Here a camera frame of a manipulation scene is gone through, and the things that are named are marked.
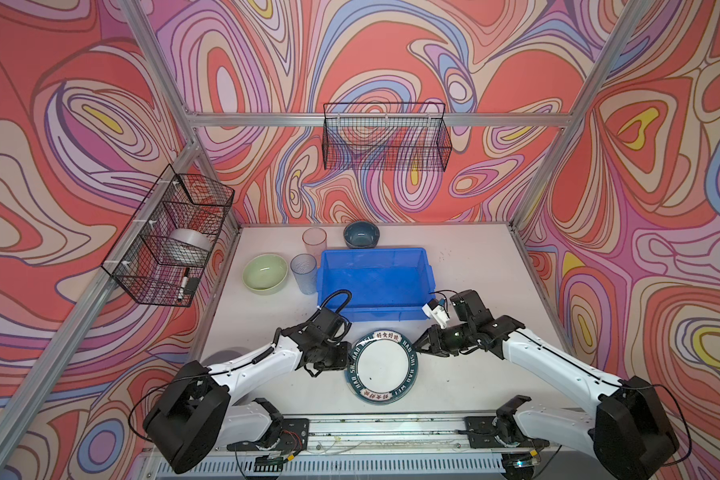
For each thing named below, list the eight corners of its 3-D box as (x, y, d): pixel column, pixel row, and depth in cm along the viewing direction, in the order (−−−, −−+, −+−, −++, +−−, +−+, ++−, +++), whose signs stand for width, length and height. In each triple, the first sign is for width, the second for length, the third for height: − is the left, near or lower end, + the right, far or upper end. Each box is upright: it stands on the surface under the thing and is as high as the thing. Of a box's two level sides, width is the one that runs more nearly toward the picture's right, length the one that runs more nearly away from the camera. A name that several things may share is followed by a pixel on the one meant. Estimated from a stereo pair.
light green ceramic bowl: (243, 296, 100) (237, 286, 95) (253, 264, 109) (248, 253, 104) (286, 296, 100) (282, 286, 95) (292, 264, 109) (289, 253, 104)
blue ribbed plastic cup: (294, 297, 100) (287, 276, 90) (298, 275, 106) (291, 253, 96) (318, 297, 100) (314, 276, 90) (321, 275, 106) (317, 253, 96)
